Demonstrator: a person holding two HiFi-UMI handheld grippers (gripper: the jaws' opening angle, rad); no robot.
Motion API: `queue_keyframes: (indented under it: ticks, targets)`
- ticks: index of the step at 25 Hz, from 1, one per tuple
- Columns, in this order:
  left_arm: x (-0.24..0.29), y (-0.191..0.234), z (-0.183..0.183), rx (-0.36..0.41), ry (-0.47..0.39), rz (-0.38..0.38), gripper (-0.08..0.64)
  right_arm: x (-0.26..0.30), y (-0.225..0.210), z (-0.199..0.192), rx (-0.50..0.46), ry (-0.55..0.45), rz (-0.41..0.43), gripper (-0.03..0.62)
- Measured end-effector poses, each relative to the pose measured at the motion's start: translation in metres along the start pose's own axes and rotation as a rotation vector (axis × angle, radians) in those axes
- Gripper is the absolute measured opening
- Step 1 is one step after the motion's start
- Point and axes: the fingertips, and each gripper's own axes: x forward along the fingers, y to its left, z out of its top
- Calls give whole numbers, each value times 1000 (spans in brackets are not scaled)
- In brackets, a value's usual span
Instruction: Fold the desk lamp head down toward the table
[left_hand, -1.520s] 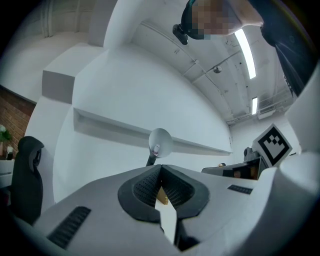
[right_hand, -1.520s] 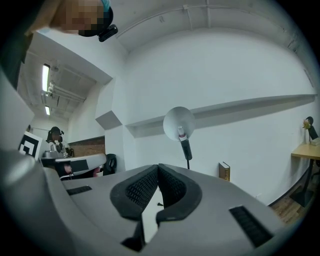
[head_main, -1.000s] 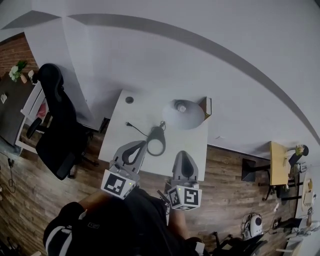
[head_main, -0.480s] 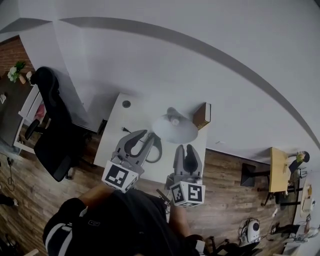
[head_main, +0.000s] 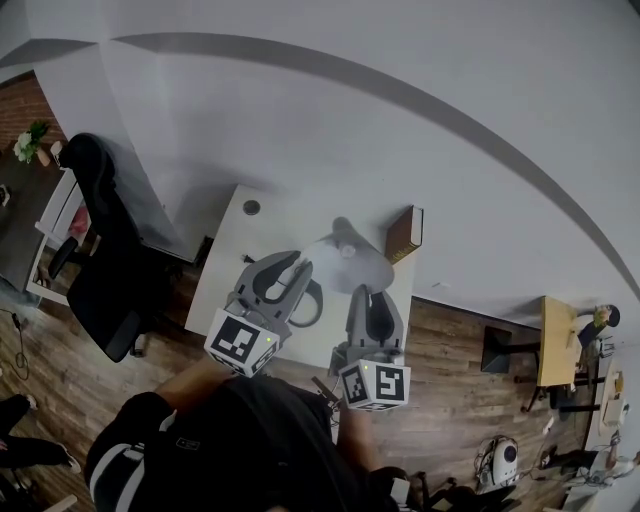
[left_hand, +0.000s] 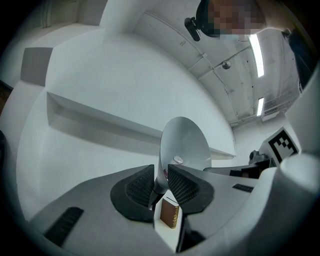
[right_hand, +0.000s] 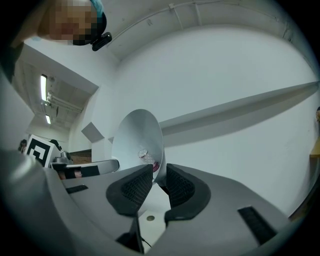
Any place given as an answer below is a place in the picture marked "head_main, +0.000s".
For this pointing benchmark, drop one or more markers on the black office chair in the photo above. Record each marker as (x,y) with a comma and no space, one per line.
(110,250)

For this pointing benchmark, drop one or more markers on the white round table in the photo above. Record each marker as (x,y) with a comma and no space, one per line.
(607,400)

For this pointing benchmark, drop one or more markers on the small white cup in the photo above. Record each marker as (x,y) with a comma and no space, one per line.
(57,148)

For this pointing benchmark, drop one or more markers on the pink bag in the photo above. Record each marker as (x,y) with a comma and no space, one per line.
(79,222)

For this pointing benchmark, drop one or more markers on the yellow flower arrangement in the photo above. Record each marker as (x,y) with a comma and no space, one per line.
(602,315)

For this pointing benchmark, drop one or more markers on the brown hardcover book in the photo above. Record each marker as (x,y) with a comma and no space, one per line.
(400,240)

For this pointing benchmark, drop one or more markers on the white flowers in pink vase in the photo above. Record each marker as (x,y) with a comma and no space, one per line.
(27,142)

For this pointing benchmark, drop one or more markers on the black swivel chair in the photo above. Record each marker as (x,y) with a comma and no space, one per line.
(450,500)

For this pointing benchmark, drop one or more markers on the white round robot device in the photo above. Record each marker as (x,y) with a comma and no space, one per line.
(507,457)

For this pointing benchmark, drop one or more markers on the person's right forearm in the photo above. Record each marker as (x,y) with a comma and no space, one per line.
(357,440)

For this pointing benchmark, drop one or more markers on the white desk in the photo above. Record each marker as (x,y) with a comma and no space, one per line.
(225,280)

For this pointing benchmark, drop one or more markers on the yellow table with black base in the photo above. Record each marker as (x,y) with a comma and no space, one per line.
(557,340)

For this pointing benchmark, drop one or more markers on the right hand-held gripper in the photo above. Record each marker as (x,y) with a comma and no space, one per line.
(385,382)

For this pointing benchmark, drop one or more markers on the small dark round disc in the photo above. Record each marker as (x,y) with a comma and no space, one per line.
(251,206)

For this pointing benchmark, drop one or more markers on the person's left forearm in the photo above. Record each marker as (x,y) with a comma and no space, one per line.
(195,387)

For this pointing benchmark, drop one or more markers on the person's black shirt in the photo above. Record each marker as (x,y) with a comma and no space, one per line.
(250,450)

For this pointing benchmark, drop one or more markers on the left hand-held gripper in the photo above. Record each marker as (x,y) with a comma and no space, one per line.
(235,340)

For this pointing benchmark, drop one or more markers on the grey hair dryer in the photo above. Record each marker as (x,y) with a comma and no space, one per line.
(350,270)

